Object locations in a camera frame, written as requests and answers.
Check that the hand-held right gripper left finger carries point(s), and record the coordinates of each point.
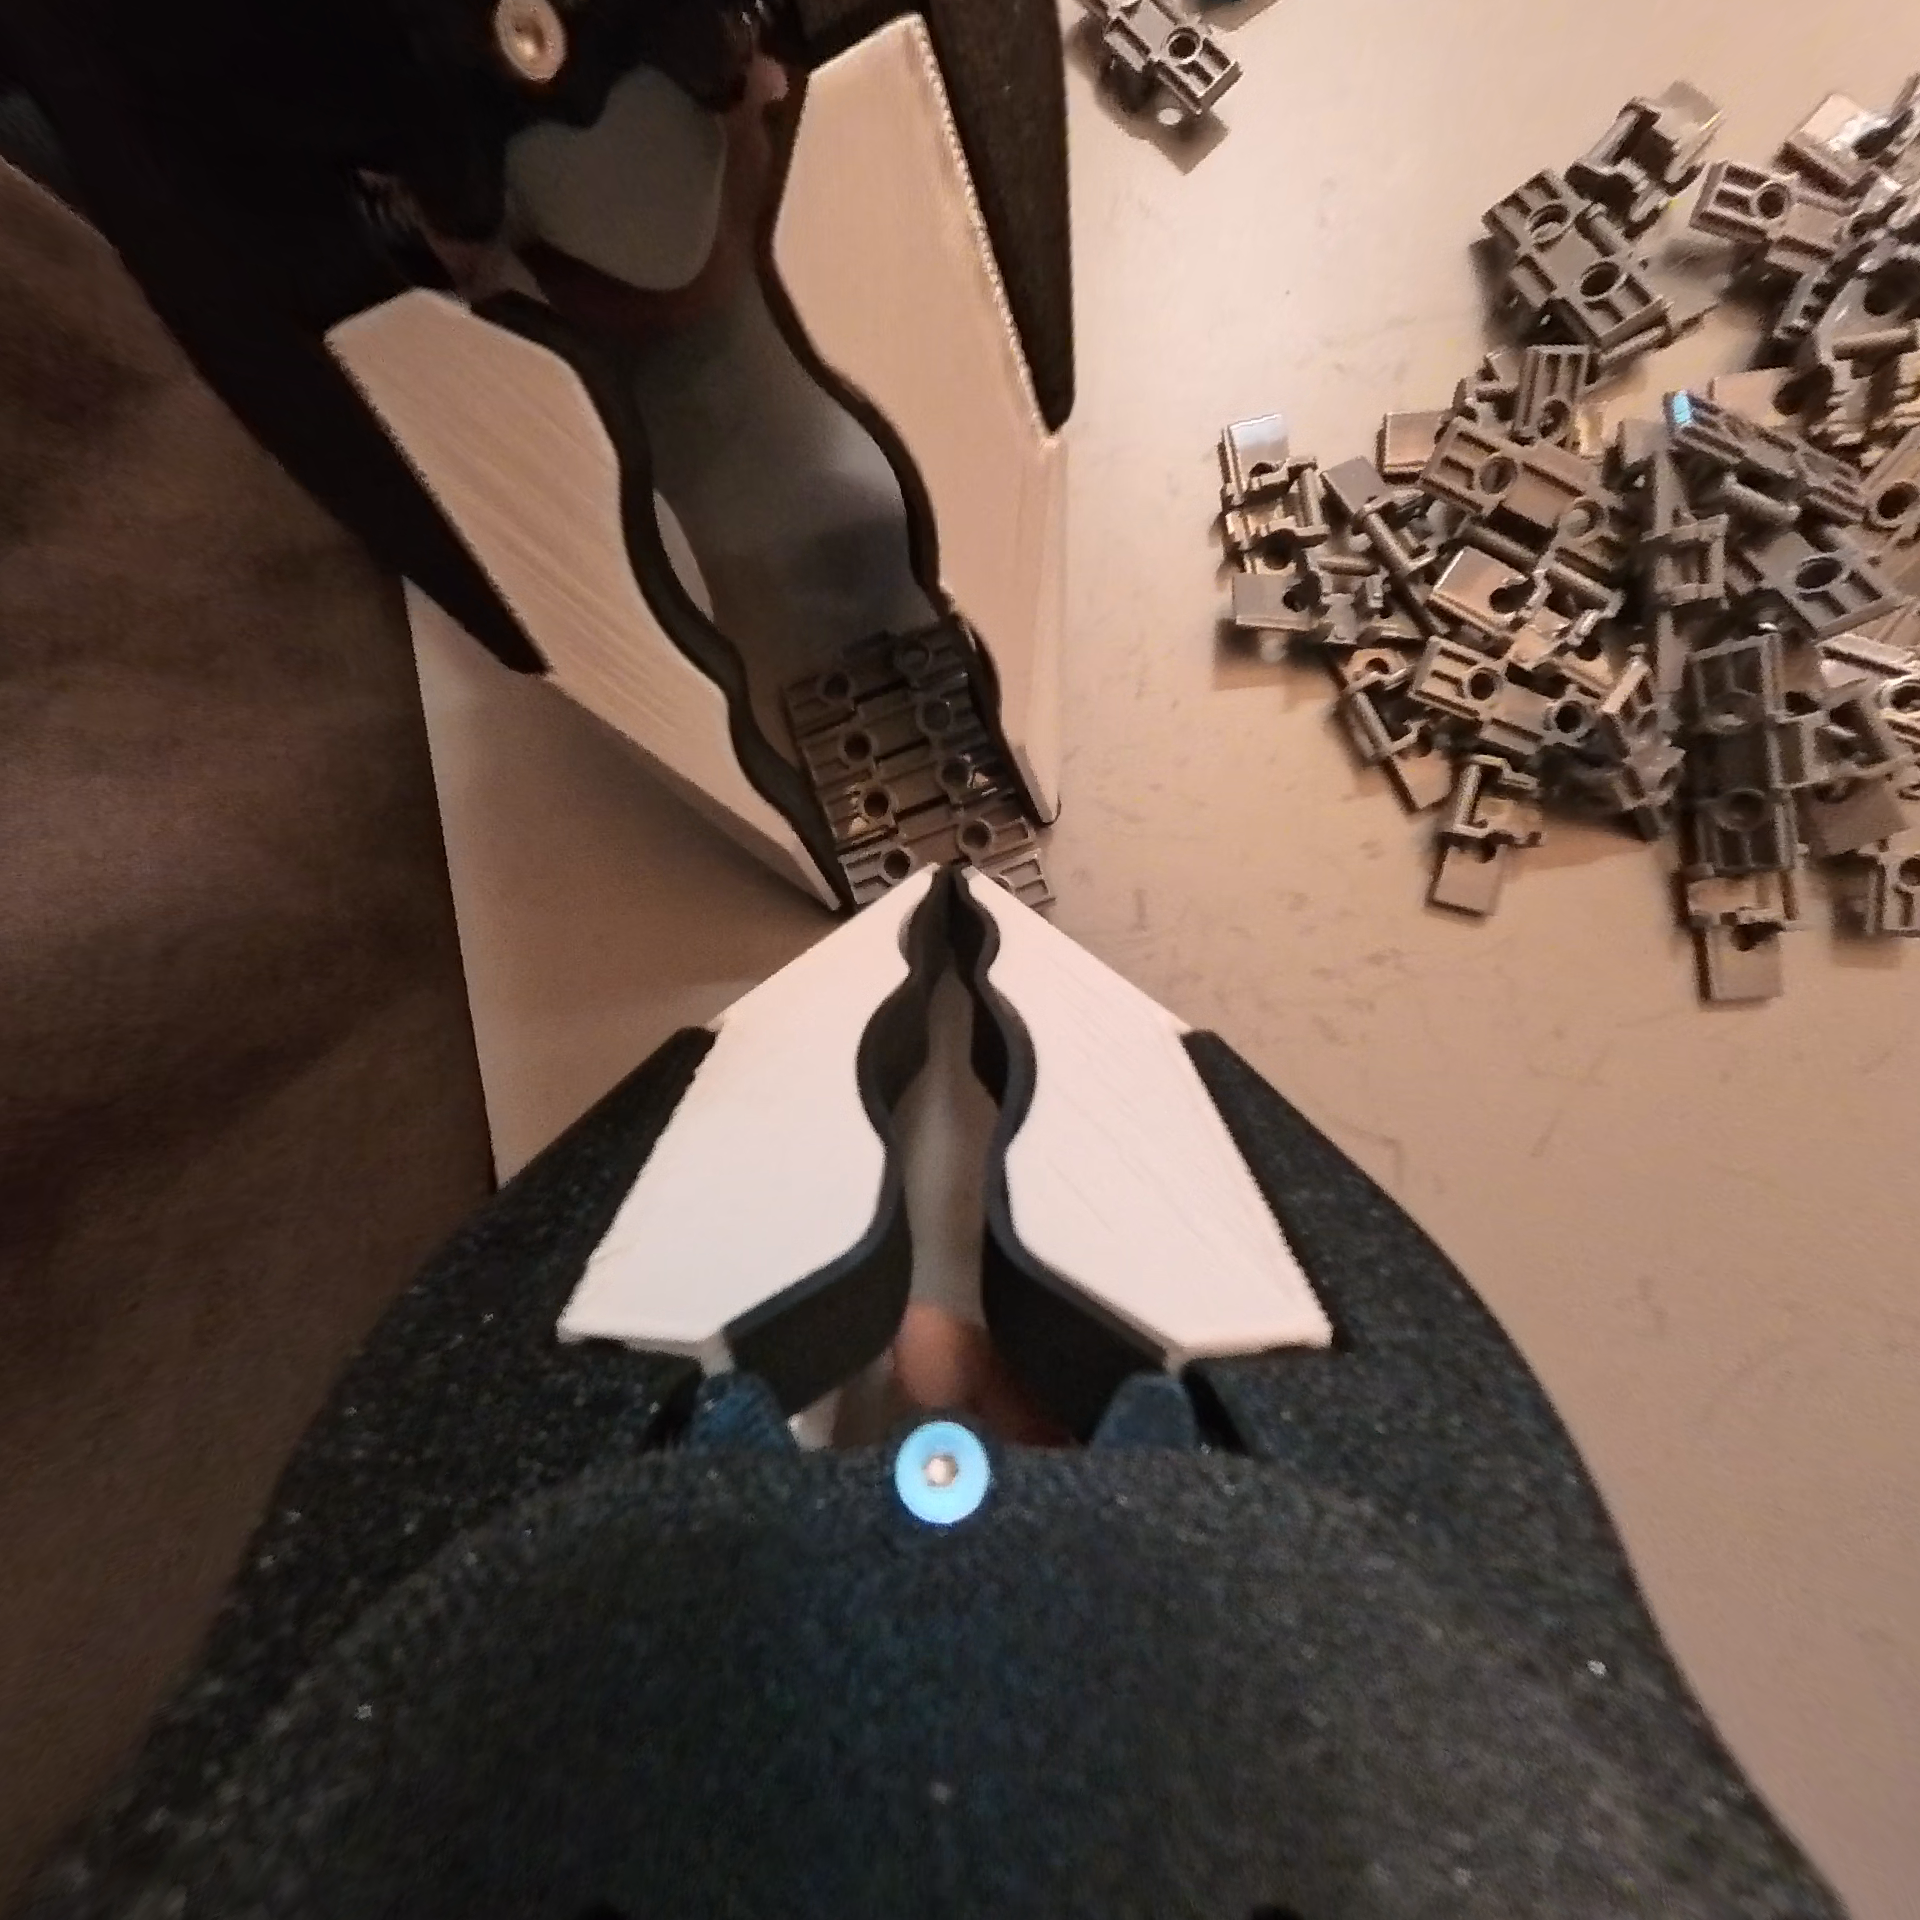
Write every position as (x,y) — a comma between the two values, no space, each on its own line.
(749,1185)

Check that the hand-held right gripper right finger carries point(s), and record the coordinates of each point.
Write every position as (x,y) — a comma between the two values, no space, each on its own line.
(1155,1185)

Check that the pile of grey track links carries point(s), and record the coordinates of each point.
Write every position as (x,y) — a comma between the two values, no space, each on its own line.
(1575,598)

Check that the assembled grey track strip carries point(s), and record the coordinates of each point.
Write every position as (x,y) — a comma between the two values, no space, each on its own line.
(885,748)

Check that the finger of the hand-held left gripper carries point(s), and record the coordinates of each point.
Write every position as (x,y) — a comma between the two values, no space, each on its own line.
(568,569)
(933,302)

